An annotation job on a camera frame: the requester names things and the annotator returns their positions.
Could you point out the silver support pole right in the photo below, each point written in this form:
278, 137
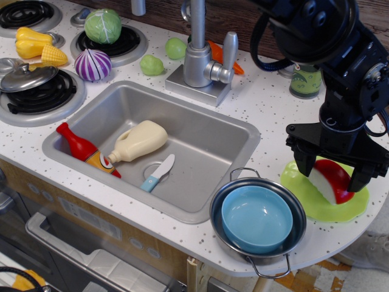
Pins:
287, 72

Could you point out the back left stove burner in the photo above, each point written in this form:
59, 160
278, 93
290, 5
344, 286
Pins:
40, 16

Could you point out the light green toy sprout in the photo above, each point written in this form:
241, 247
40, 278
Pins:
151, 65

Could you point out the blue handled toy knife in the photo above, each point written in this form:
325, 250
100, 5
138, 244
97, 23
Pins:
151, 181

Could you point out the silver support pole left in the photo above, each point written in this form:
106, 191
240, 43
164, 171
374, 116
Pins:
138, 7

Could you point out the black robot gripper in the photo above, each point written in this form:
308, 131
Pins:
353, 148

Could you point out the front left stove burner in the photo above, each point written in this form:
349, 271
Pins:
50, 102

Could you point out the orange toy carrot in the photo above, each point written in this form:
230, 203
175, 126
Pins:
217, 55

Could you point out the silver stove knob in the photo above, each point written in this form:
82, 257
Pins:
79, 19

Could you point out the toy oven door handle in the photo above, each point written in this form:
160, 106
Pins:
97, 270

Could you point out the red white toy sushi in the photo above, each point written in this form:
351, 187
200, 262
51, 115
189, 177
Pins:
331, 181

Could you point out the silver metal sink basin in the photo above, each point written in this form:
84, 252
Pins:
207, 147

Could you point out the purple toy onion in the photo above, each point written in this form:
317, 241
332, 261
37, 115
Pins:
93, 65

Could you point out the back right stove burner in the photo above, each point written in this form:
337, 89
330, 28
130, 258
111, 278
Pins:
130, 46

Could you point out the blue plastic bowl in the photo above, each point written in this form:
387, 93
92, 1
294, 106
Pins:
256, 219

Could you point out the cream toy mayonnaise bottle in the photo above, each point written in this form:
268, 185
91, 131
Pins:
140, 140

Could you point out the yellow toy squash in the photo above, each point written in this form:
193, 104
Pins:
30, 43

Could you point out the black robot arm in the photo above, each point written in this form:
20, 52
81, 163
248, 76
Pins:
354, 67

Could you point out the silver support pole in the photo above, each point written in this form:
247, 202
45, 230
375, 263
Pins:
287, 72
138, 7

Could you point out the light green plastic plate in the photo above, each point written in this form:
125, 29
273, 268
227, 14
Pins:
316, 205

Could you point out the yellow toy corn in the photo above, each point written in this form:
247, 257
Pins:
53, 55

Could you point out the green toy cabbage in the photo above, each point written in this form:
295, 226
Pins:
103, 26

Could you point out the stove burner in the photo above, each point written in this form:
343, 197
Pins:
130, 46
40, 16
50, 102

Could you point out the red toy ketchup bottle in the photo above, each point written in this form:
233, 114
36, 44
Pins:
86, 151

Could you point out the silver toy faucet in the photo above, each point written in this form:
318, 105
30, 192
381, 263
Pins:
200, 77

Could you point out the small steel pot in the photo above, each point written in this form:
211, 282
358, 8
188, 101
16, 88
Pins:
271, 265

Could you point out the green toy food can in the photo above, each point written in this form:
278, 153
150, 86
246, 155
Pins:
306, 81

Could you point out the light green toy lime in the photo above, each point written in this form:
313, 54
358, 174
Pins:
175, 48

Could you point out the steel pot lid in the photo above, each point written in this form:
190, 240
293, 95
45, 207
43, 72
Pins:
28, 76

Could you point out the yellow toy on floor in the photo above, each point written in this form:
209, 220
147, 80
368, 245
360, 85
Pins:
21, 283

